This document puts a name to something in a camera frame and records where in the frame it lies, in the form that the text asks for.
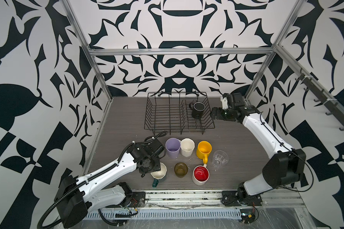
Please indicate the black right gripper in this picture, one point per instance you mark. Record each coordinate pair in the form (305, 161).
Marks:
(219, 115)

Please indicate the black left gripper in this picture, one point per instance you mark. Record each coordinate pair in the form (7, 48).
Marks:
(157, 166)

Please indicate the green mug cream inside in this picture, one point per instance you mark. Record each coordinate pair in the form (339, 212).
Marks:
(159, 176)

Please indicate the black mug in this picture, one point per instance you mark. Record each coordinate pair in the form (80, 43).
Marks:
(197, 109)

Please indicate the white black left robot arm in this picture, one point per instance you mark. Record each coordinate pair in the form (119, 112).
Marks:
(77, 196)

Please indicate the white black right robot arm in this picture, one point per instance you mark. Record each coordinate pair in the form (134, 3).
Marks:
(285, 166)

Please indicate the lilac cup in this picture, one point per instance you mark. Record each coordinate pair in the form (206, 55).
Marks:
(172, 147)

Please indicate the olive glass cup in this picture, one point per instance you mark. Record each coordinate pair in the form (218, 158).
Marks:
(180, 169)

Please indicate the cream white cup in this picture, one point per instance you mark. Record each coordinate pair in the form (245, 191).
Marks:
(187, 147)

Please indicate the yellow mug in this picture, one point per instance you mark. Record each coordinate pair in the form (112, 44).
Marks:
(203, 151)

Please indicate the clear glass cup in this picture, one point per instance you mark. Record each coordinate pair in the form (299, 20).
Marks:
(220, 158)

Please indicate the white mug red inside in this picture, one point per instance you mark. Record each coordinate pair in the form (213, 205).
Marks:
(200, 175)

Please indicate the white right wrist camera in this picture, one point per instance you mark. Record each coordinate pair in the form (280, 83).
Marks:
(224, 103)

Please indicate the black wire dish rack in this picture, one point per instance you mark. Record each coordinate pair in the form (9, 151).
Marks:
(169, 111)

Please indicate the white slotted cable duct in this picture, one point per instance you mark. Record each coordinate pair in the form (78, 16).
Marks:
(145, 214)

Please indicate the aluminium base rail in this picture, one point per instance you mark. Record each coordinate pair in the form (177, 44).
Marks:
(217, 198)

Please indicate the grey wall hook rail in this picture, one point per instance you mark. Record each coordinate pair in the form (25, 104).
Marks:
(322, 97)

